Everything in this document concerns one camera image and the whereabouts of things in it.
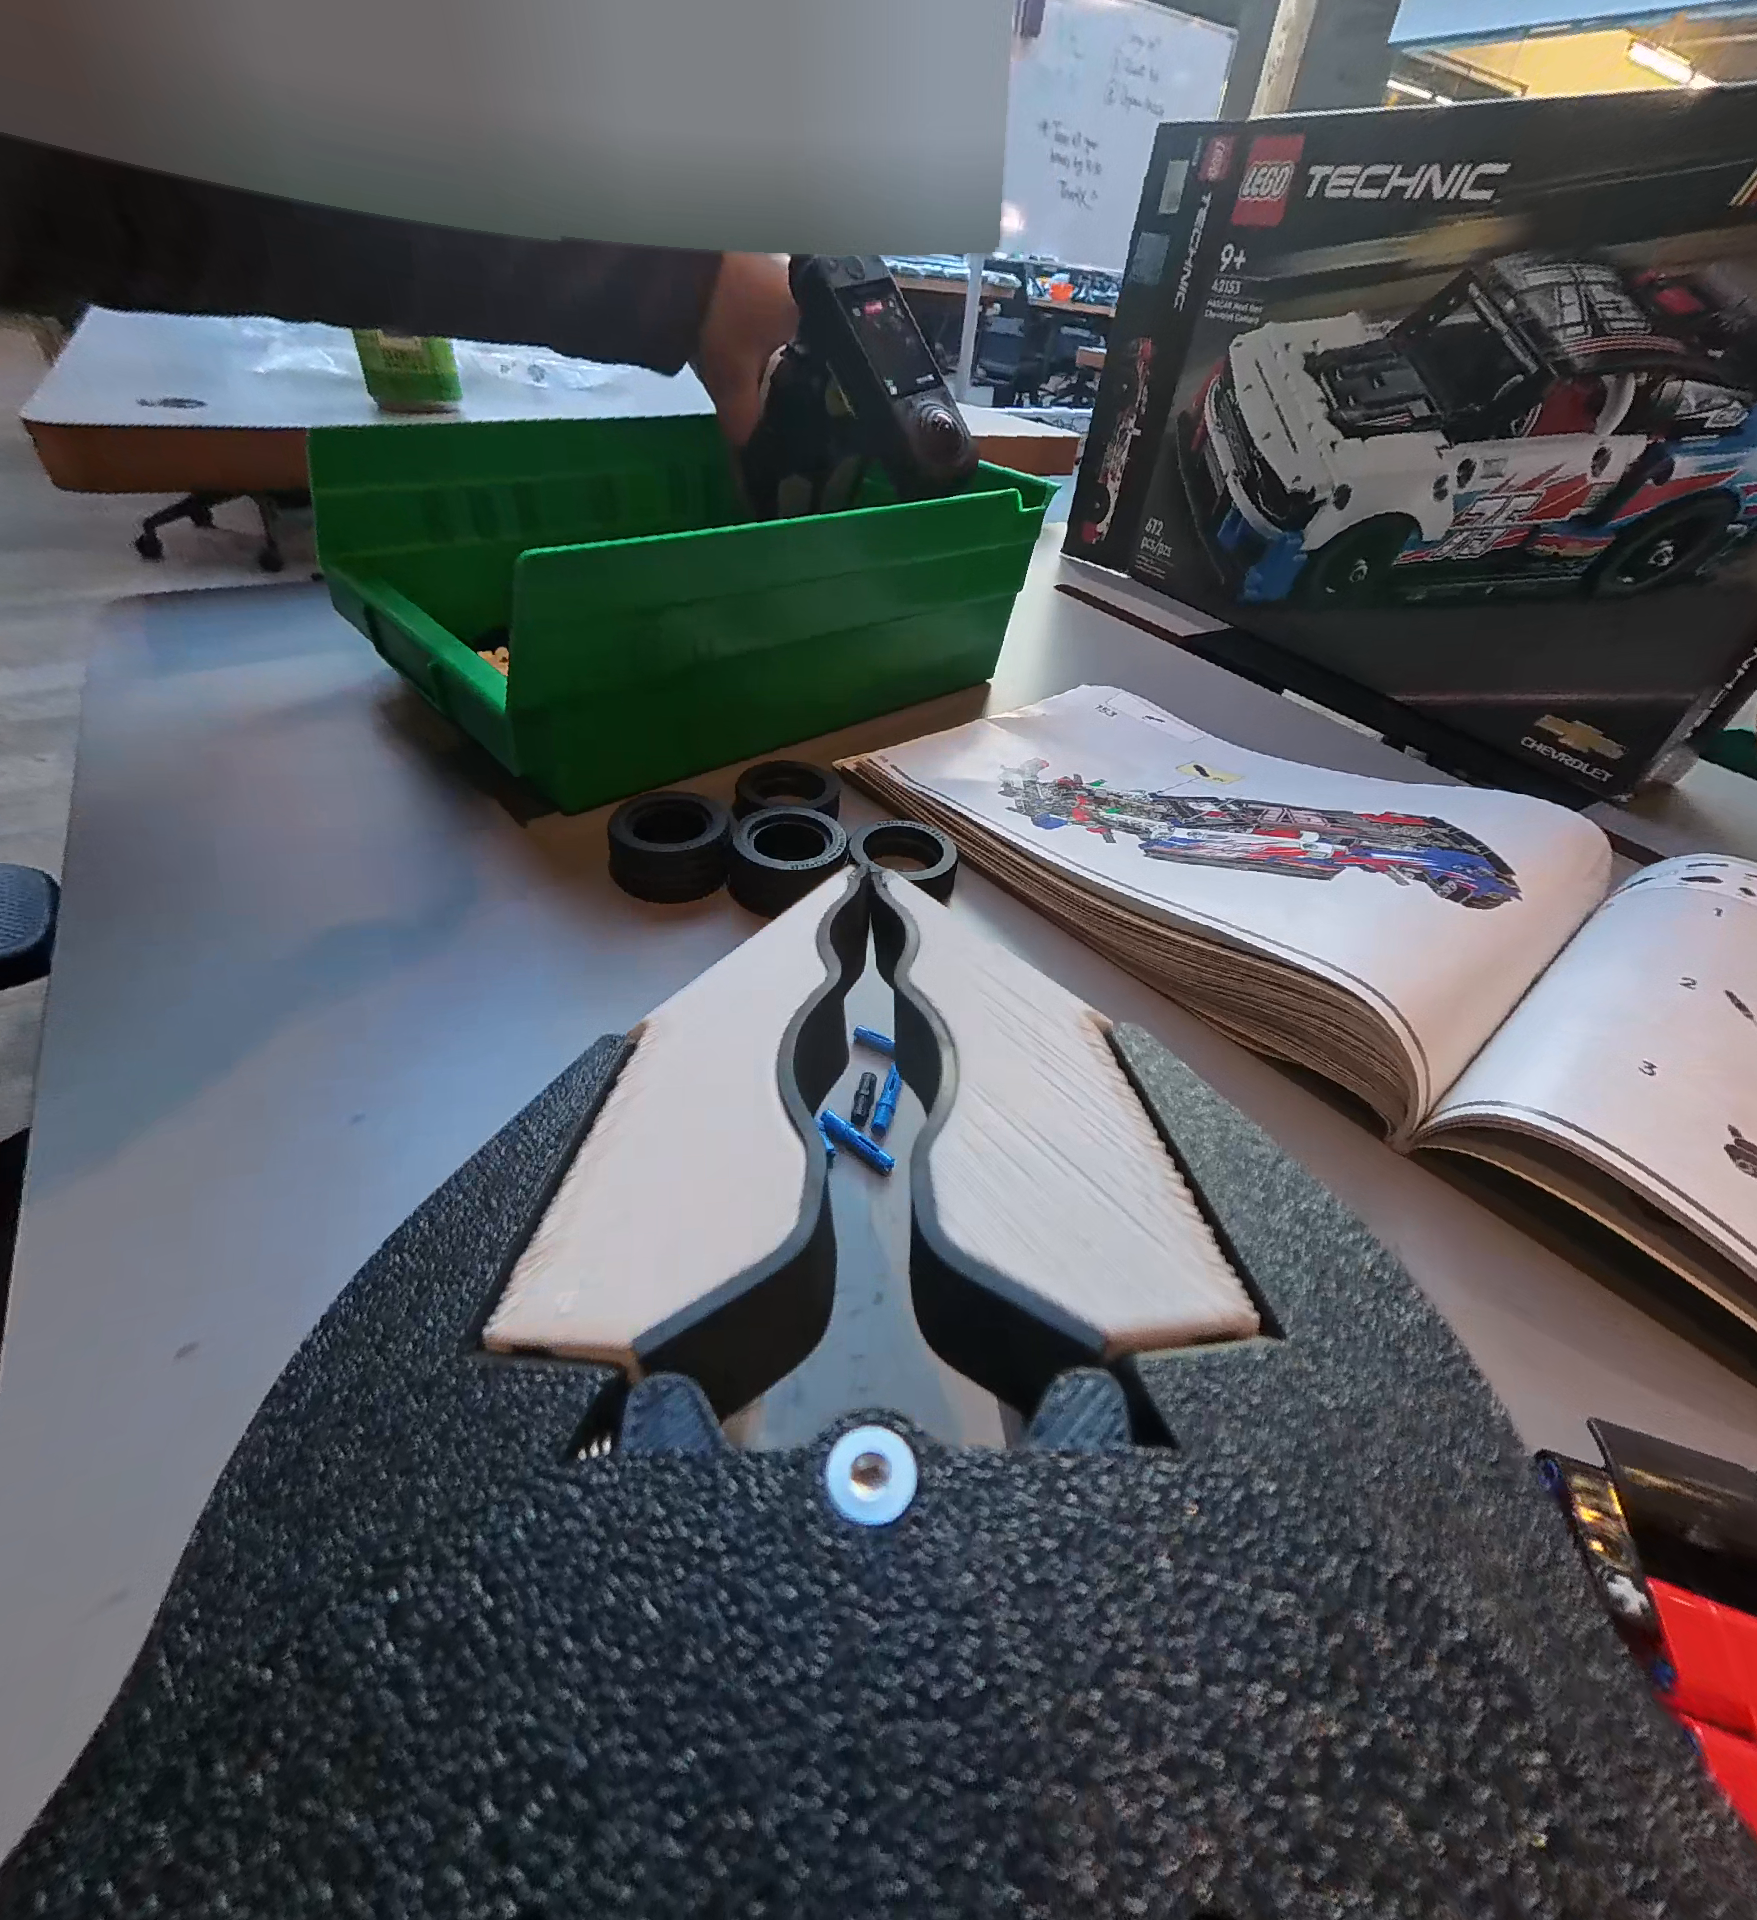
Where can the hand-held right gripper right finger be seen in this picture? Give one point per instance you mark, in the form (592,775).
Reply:
(1087,1184)

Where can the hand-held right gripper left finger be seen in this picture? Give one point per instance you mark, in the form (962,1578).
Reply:
(654,1184)

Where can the black toy connector pin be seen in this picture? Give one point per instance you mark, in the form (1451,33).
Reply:
(864,1100)

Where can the green plastic bin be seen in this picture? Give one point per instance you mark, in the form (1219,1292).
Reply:
(759,660)

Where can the person's left forearm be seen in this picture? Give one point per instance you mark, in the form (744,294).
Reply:
(368,285)

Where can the grey desk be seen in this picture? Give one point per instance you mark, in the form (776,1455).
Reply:
(293,974)

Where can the person's left hand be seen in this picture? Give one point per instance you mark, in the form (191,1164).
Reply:
(744,328)

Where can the clear plastic bag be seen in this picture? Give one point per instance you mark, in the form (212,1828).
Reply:
(549,359)

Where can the open instruction booklet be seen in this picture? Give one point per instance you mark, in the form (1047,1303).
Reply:
(1268,899)

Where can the whiteboard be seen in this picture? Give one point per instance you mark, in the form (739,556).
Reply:
(1118,136)

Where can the green drink can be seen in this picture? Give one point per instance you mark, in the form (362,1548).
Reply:
(407,372)

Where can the toy car set box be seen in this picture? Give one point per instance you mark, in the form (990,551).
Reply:
(1419,646)

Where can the white table with wooden edge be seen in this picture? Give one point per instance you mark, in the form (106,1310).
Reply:
(144,375)

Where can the red black toy car model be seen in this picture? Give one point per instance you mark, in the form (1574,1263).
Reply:
(1747,1695)

